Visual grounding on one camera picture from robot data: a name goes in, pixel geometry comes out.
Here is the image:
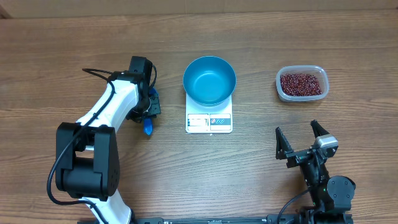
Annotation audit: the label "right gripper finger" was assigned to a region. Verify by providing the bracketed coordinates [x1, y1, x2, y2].
[310, 119, 329, 138]
[275, 127, 294, 160]

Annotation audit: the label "blue plastic measuring scoop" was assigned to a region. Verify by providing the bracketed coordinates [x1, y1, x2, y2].
[144, 88, 161, 136]

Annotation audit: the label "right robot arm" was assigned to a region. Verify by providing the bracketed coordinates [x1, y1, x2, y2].
[269, 120, 356, 224]

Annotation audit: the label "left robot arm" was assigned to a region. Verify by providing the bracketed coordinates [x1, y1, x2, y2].
[47, 65, 161, 223]

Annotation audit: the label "white digital kitchen scale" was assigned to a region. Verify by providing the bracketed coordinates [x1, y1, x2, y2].
[185, 95, 233, 134]

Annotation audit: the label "blue metal bowl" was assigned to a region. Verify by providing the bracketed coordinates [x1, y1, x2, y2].
[183, 55, 237, 106]

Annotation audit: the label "clear plastic food container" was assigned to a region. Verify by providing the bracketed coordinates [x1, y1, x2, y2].
[275, 65, 330, 103]

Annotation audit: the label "red beans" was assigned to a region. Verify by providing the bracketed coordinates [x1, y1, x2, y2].
[280, 73, 322, 96]

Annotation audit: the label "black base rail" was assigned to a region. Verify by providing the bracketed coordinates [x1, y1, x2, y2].
[77, 213, 354, 224]

